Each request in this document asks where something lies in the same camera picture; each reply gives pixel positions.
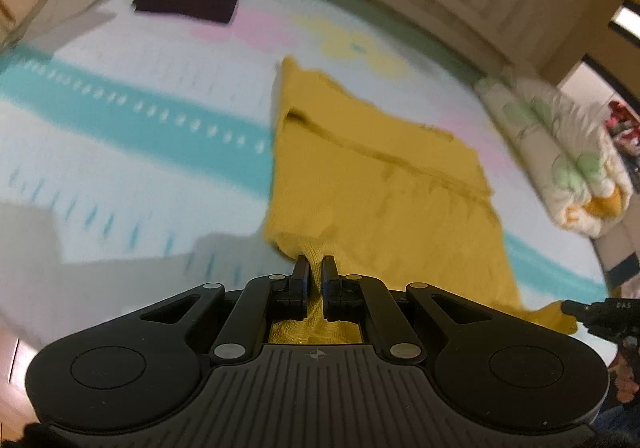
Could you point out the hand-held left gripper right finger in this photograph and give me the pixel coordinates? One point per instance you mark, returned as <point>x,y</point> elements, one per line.
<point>330,288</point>

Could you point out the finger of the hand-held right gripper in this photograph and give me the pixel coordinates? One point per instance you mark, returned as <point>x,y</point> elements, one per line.
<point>577,309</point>

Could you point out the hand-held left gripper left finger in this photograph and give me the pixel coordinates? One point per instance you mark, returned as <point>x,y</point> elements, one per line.
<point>300,288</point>

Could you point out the yellow knit sweater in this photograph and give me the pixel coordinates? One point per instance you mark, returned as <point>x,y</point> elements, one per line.
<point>375,208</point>

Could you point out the person's right hand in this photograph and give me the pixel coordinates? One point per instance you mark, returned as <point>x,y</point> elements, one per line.
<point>627,378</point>

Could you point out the floral quilt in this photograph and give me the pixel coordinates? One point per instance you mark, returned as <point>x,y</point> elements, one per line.
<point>565,153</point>

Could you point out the red clutter pile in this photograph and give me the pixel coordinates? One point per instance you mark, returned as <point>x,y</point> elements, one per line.
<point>625,125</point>

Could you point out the floral bed sheet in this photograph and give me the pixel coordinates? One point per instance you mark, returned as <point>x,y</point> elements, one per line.
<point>125,138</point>

